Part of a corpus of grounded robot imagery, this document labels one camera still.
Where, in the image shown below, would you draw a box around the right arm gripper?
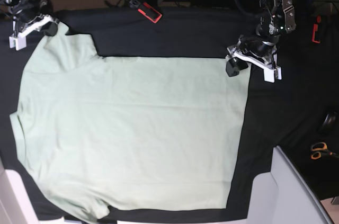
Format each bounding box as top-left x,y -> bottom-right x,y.
8,0 -> 59,50

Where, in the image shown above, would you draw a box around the white table frame left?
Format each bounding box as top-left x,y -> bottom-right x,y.
1,164 -> 65,224

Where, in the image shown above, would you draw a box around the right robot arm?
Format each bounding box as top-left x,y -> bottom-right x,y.
1,0 -> 59,51

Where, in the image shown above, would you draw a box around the red and black clamp tool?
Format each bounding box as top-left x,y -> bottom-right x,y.
129,0 -> 162,23

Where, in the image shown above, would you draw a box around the orange handled scissors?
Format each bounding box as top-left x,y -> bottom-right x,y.
310,142 -> 338,160

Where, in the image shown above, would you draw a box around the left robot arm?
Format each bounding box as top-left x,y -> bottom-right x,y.
226,0 -> 296,83

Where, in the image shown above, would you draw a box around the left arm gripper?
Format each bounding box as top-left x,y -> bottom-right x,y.
226,35 -> 282,83

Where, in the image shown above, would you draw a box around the orange and black bracket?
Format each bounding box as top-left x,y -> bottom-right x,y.
311,15 -> 322,44

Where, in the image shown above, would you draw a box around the white table frame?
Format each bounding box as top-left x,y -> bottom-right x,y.
246,146 -> 333,224
1,164 -> 65,224

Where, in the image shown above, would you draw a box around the light green T-shirt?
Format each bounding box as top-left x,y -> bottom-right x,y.
10,23 -> 251,223

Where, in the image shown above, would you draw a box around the white table frame right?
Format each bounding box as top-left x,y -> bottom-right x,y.
246,146 -> 333,224

